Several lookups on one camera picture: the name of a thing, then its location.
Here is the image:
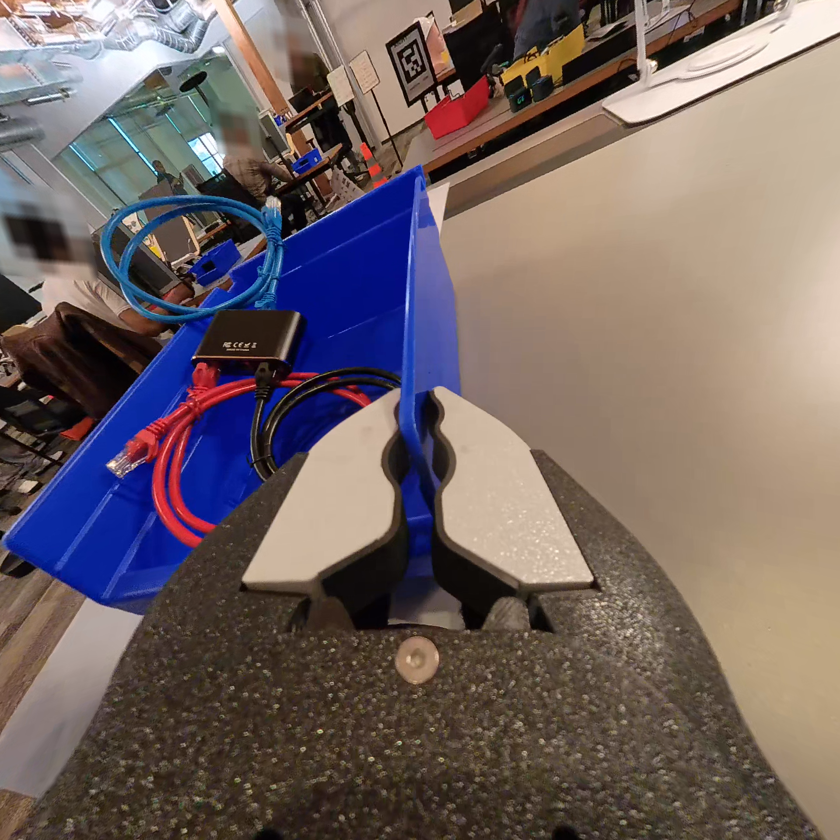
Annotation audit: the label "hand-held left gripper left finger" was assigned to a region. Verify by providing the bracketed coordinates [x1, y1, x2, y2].
[242, 390, 405, 595]

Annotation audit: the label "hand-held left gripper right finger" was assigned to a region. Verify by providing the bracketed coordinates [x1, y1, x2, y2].
[431, 386, 595, 594]

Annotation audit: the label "black ethernet cable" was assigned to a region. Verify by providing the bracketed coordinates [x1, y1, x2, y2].
[250, 357, 401, 481]

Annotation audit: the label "red ethernet cable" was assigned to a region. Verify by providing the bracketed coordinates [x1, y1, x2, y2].
[105, 361, 375, 550]

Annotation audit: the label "black ethernet adapter hub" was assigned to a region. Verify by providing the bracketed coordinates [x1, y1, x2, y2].
[193, 309, 305, 366]

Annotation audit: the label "blue plastic bin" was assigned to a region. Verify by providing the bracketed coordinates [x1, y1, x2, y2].
[4, 164, 460, 613]

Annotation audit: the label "blue ethernet cable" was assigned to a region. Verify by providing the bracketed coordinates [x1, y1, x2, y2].
[101, 195, 287, 324]

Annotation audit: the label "brown jacket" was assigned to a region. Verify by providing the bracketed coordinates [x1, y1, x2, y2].
[0, 302, 165, 421]

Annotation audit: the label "wooden work table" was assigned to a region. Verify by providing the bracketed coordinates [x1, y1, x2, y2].
[420, 0, 749, 174]

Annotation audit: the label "red plastic bin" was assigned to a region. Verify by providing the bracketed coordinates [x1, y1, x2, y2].
[423, 79, 493, 139]

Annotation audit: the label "black box with green display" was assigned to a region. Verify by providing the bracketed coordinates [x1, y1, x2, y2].
[506, 73, 559, 109]

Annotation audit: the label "white sign board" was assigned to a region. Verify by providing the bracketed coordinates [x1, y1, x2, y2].
[344, 50, 382, 95]

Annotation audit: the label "instruction sheet on stand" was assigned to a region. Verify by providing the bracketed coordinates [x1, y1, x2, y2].
[602, 0, 840, 128]

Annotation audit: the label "yellow and black boxes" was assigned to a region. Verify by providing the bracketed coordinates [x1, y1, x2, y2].
[499, 27, 586, 82]

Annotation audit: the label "black and white tag board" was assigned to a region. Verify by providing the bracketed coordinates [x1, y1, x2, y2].
[385, 17, 441, 106]

